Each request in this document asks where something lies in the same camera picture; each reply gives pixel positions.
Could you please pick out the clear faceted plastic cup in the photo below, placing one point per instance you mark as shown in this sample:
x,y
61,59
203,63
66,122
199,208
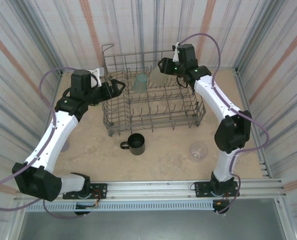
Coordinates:
x,y
199,152

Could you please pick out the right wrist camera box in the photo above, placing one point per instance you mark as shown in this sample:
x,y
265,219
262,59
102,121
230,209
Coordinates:
x,y
176,53

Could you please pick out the pale olive translucent cup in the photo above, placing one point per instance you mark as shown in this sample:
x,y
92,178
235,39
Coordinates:
x,y
157,80

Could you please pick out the grey metal panel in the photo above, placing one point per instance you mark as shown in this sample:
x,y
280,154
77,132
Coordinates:
x,y
151,225

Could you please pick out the lavender plastic cup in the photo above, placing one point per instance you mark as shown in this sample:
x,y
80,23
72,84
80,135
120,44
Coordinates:
x,y
66,146

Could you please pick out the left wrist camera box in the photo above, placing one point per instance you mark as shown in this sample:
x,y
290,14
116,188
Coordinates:
x,y
96,73

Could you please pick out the teal translucent cup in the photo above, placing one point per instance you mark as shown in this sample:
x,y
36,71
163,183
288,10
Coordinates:
x,y
140,83

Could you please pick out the aluminium mounting rail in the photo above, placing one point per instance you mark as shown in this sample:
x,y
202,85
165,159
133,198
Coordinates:
x,y
151,188

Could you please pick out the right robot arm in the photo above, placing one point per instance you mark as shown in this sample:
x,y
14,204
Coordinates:
x,y
213,95

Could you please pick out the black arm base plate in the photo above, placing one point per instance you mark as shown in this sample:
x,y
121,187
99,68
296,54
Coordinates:
x,y
101,190
201,188

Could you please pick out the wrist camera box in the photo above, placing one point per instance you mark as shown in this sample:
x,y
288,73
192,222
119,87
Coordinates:
x,y
96,73
176,53

